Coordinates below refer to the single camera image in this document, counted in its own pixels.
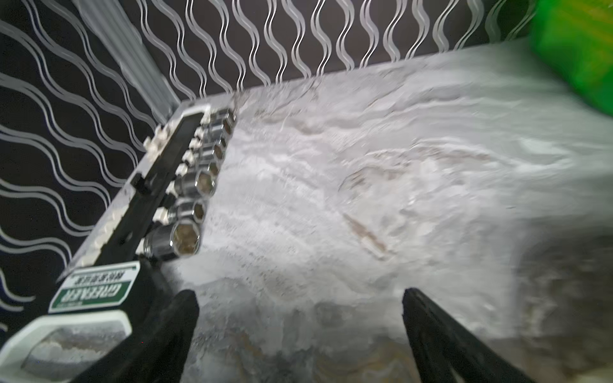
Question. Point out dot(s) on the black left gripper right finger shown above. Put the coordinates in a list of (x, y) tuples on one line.
[(444, 350)]

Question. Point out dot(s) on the socket set rail holder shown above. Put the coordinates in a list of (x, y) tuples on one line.
[(70, 293)]

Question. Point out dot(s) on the green plastic basket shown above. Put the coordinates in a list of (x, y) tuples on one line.
[(574, 38)]

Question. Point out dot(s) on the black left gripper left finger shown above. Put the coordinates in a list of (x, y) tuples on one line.
[(156, 351)]

